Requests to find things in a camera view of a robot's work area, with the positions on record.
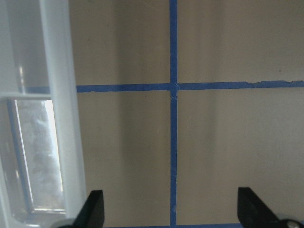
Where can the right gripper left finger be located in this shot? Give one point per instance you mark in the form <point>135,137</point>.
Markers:
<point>91,214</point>

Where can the clear plastic box lid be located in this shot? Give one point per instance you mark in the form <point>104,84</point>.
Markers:
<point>42,178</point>

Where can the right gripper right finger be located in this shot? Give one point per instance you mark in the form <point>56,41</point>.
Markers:
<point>254,213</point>

